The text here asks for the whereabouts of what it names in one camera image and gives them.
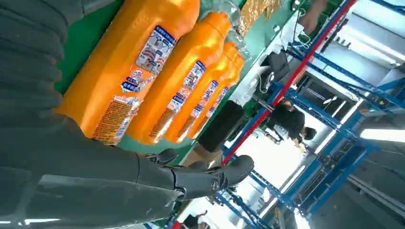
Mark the person in white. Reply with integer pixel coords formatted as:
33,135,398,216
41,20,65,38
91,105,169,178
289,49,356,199
298,0,328,35

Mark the brown cardboard box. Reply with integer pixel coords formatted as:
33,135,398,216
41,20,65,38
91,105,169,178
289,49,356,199
181,144,223,168

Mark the person in black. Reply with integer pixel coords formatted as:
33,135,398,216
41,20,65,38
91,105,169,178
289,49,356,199
266,99,317,149

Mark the red metal bar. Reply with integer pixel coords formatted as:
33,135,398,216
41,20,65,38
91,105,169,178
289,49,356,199
221,0,358,166

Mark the blue metal rack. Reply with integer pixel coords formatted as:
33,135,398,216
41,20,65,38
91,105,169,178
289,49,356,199
215,0,405,229

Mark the black tablet on stand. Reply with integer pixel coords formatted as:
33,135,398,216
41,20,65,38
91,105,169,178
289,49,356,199
261,51,290,81

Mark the white table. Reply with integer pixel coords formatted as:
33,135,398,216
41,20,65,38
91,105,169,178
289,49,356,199
229,12,306,106

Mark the green table mat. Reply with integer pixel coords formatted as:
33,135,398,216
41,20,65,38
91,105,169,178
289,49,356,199
53,0,298,165

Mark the yellow sheet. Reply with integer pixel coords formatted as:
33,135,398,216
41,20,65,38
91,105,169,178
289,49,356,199
235,0,282,39

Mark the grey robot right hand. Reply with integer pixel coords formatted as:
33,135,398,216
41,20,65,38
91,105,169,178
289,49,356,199
0,115,255,229

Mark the black carry case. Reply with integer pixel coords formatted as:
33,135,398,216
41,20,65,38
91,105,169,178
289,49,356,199
197,100,246,153

